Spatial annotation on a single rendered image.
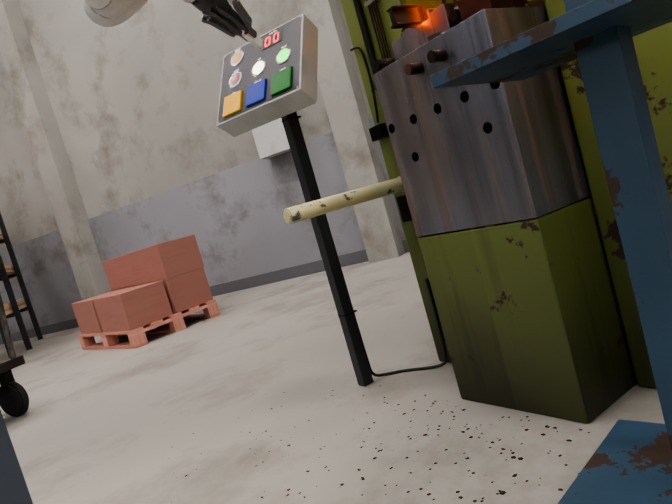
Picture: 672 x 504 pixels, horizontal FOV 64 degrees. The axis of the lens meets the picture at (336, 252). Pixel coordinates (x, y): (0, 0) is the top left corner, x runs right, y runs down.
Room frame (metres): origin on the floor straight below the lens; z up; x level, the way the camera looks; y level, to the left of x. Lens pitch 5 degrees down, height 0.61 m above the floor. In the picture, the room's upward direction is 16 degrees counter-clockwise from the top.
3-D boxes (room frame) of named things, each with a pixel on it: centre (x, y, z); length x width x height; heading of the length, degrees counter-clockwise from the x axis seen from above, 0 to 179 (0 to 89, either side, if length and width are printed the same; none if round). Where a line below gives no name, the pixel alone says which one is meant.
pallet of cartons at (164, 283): (4.61, 1.75, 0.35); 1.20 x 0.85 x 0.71; 50
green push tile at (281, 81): (1.62, 0.01, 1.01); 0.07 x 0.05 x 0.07; 58
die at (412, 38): (1.47, -0.52, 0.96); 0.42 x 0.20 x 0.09; 123
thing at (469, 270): (1.43, -0.56, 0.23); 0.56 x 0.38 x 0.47; 123
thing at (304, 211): (1.60, -0.08, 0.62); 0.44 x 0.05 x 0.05; 123
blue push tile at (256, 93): (1.68, 0.10, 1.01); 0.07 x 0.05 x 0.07; 58
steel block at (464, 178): (1.43, -0.56, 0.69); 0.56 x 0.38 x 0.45; 123
